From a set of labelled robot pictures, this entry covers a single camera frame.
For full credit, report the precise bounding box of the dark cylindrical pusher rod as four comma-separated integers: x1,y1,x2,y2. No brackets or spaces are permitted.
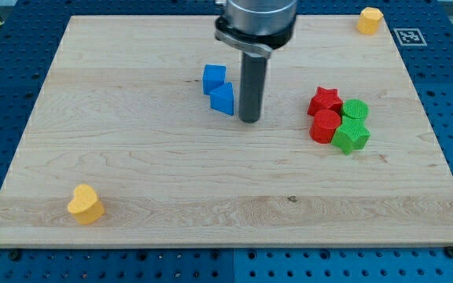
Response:
238,53,267,123

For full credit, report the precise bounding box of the green cylinder block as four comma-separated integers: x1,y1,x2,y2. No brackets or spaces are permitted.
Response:
341,99,369,119

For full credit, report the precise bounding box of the blue triangular block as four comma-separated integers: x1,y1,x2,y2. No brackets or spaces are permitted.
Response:
209,82,234,116

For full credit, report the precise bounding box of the red cylinder block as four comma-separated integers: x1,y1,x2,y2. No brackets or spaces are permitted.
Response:
309,109,341,144

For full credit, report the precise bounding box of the red star block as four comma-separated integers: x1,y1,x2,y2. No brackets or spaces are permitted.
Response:
307,86,343,116

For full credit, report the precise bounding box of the yellow hexagon block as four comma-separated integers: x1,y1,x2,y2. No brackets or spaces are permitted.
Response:
356,7,384,35

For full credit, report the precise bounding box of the light wooden board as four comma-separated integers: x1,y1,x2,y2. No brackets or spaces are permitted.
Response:
0,15,453,249

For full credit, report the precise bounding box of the green star block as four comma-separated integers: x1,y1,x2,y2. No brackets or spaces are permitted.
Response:
331,116,370,155

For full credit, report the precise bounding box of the yellow heart block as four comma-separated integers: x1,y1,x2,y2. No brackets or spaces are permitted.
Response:
67,184,105,225

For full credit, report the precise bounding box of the blue cube block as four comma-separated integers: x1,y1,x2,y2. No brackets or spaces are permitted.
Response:
202,64,227,95

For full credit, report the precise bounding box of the white fiducial marker tag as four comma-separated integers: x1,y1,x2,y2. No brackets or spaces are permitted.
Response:
393,28,427,46

